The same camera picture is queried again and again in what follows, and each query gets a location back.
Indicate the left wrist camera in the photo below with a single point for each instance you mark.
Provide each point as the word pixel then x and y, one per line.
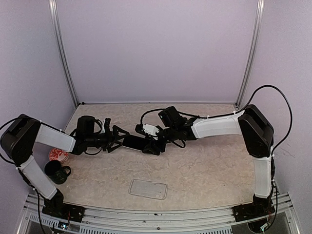
pixel 105 127

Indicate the aluminium frame post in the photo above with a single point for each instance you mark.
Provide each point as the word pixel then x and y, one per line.
pixel 61 51
pixel 252 52

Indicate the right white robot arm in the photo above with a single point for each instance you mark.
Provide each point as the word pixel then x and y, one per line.
pixel 230 161

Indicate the clear plain phone case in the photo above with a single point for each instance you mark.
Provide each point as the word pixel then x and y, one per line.
pixel 148 189

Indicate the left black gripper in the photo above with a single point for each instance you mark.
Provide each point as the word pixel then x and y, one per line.
pixel 109 139

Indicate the left aluminium frame post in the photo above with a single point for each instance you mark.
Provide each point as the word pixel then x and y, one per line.
pixel 61 51

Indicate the dark green mug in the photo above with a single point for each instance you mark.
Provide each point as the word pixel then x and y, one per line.
pixel 56 172

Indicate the red white patterned bowl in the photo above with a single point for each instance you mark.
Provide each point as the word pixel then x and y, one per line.
pixel 57 154

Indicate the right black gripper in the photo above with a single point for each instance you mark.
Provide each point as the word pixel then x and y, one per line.
pixel 153 146

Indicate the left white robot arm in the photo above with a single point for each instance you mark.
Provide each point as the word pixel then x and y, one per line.
pixel 20 136

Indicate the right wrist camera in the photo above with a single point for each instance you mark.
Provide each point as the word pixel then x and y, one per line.
pixel 151 131

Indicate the black phone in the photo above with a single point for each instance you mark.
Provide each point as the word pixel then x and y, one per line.
pixel 135 142

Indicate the front aluminium rail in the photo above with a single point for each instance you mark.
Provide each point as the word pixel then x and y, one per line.
pixel 114 221

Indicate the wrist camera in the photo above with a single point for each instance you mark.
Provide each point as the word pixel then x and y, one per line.
pixel 151 131
pixel 105 127

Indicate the right aluminium frame post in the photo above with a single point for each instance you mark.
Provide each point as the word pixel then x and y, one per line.
pixel 252 52

